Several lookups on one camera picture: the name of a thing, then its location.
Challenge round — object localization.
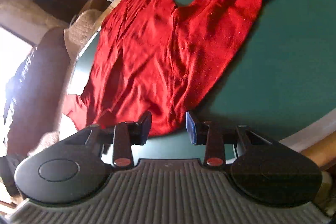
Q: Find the red knit garment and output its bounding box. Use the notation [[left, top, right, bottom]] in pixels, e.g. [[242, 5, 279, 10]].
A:
[[61, 0, 320, 138]]

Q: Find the person's red shirt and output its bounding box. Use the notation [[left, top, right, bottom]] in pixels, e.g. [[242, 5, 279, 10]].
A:
[[62, 94, 87, 130]]

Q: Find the brown sofa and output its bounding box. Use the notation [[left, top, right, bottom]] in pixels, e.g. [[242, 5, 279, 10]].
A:
[[4, 0, 112, 159]]

